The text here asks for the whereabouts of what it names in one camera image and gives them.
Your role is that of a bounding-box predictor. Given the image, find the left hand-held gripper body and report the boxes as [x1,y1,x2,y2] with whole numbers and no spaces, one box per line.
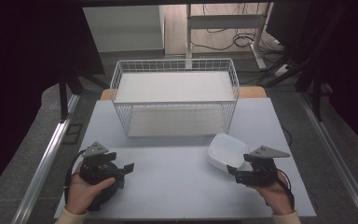
[78,141,127,186]

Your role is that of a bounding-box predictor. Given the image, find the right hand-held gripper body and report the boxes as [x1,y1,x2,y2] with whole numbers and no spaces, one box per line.
[234,145,291,188]

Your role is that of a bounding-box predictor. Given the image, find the white square bowl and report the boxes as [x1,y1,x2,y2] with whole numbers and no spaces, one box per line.
[206,133,251,175]

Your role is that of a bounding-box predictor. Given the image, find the white wire shelf rack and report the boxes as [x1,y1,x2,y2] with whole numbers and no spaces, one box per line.
[109,58,241,139]

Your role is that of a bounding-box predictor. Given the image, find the person's right hand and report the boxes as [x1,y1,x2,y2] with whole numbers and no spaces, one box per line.
[248,173,294,217]

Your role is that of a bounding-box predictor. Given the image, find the person's left hand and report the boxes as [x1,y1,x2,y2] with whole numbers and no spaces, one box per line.
[64,162,117,216]

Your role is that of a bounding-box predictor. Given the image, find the dark floor vent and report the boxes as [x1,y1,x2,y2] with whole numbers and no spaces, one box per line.
[62,122,84,146]

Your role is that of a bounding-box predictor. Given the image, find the wooden table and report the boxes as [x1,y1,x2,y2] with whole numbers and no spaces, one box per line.
[100,86,269,102]

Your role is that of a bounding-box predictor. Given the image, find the black stand legs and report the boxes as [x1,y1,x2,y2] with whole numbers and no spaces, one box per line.
[260,55,324,123]
[58,70,110,123]

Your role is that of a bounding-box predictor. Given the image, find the dark curtain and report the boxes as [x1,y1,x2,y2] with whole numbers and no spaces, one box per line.
[0,0,107,202]
[265,0,358,158]

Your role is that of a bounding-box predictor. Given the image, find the white cabinet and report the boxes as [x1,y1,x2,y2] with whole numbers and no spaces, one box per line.
[82,5,166,53]

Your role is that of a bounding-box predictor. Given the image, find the left hand-held gripper black cable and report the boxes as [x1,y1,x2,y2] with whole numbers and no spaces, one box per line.
[63,149,88,203]

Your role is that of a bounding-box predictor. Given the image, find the hand-held gripper black cable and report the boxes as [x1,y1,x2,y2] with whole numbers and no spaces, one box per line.
[275,167,296,210]
[63,149,88,203]

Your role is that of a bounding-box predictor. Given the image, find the right hand-held gripper black cable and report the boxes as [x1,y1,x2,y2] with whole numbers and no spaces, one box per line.
[275,167,296,210]

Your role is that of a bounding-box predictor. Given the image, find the aluminium rail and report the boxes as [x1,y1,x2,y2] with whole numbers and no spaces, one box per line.
[297,91,358,224]
[10,92,81,224]

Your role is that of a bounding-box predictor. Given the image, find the black floor cables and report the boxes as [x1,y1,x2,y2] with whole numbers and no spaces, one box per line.
[190,27,286,56]

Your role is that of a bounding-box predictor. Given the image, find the white metal desk frame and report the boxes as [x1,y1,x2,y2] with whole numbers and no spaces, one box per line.
[185,2,275,70]

